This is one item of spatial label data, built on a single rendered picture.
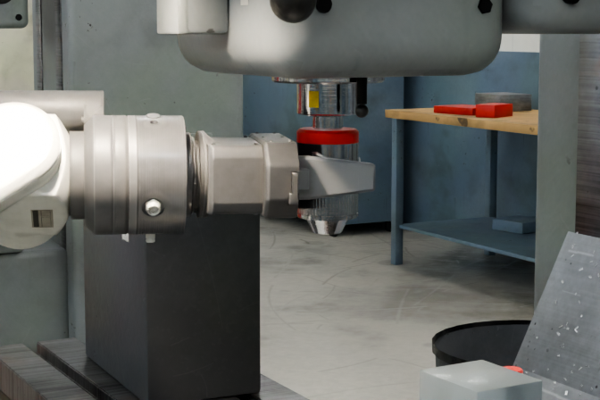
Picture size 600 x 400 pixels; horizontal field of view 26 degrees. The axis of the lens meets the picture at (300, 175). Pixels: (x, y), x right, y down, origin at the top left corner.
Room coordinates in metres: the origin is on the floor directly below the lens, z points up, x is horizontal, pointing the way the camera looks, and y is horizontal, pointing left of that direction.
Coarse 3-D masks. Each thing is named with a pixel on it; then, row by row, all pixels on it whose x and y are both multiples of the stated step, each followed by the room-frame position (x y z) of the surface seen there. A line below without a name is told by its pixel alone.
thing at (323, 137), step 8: (304, 128) 0.98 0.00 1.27; (312, 128) 0.98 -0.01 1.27; (344, 128) 0.99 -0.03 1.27; (352, 128) 0.99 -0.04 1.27; (296, 136) 0.98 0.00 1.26; (304, 136) 0.96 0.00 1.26; (312, 136) 0.96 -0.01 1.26; (320, 136) 0.96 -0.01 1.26; (328, 136) 0.96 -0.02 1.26; (336, 136) 0.96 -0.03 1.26; (344, 136) 0.96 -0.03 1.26; (352, 136) 0.96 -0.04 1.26; (320, 144) 0.96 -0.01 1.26; (328, 144) 0.96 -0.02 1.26; (336, 144) 0.96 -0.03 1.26; (344, 144) 0.96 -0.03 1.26
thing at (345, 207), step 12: (300, 144) 0.97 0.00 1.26; (312, 144) 0.96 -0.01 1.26; (348, 144) 0.96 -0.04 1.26; (324, 156) 0.96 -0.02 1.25; (336, 156) 0.96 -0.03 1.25; (348, 156) 0.96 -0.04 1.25; (300, 204) 0.97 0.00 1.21; (312, 204) 0.96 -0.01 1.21; (324, 204) 0.96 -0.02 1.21; (336, 204) 0.96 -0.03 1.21; (348, 204) 0.96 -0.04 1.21; (300, 216) 0.97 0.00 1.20; (312, 216) 0.96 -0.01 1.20; (324, 216) 0.96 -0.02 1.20; (336, 216) 0.96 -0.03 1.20; (348, 216) 0.96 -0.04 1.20
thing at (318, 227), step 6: (312, 222) 0.97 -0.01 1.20; (318, 222) 0.97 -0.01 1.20; (324, 222) 0.96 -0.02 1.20; (330, 222) 0.96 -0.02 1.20; (336, 222) 0.97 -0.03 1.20; (342, 222) 0.97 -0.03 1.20; (312, 228) 0.97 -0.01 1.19; (318, 228) 0.97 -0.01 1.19; (324, 228) 0.97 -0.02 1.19; (330, 228) 0.97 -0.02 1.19; (336, 228) 0.97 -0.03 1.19; (342, 228) 0.97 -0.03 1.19; (324, 234) 0.97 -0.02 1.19; (330, 234) 0.97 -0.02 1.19
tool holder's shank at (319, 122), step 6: (312, 120) 0.98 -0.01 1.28; (318, 120) 0.97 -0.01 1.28; (324, 120) 0.97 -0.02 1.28; (330, 120) 0.97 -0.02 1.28; (336, 120) 0.97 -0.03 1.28; (342, 120) 0.98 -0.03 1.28; (312, 126) 0.98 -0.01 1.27; (318, 126) 0.97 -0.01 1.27; (324, 126) 0.97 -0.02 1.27; (330, 126) 0.97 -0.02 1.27; (336, 126) 0.97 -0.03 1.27; (342, 126) 0.98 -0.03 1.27
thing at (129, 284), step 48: (96, 240) 1.37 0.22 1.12; (144, 240) 1.22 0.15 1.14; (192, 240) 1.24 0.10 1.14; (240, 240) 1.26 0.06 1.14; (96, 288) 1.37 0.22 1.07; (144, 288) 1.22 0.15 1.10; (192, 288) 1.24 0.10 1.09; (240, 288) 1.26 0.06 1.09; (96, 336) 1.37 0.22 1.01; (144, 336) 1.22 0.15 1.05; (192, 336) 1.24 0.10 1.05; (240, 336) 1.26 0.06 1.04; (144, 384) 1.23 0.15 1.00; (192, 384) 1.24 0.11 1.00; (240, 384) 1.26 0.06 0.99
